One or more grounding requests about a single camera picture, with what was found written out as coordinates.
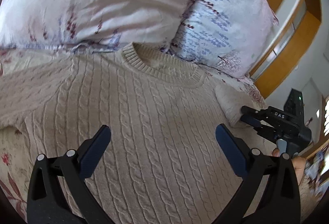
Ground beige cable-knit sweater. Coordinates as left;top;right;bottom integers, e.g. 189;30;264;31
0;42;278;224

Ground right hand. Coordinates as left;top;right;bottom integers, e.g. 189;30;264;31
272;148;306;185

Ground white blue floral pillow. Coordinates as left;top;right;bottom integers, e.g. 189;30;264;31
164;0;278;78

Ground wooden framed wardrobe door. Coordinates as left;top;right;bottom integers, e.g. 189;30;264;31
250;0;322;98

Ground pink floral pillow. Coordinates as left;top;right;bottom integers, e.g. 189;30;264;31
1;0;192;51

